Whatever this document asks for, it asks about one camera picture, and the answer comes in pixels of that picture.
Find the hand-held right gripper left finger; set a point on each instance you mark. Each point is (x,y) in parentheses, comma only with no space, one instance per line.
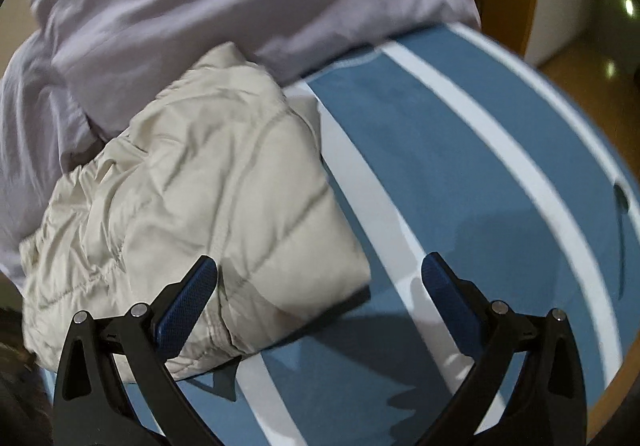
(186,298)

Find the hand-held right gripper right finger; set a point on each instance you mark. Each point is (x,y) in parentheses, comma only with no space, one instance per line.
(450,298)

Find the beige puffer jacket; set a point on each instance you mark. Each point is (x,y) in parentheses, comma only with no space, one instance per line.
(200,206)

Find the blue white striped bed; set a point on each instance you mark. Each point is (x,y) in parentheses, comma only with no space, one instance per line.
(450,136)

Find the person's dark clothing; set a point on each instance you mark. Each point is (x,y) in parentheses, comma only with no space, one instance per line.
(22,376)

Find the lilac pillow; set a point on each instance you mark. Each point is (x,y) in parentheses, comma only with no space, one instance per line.
(35,136)
(200,1)

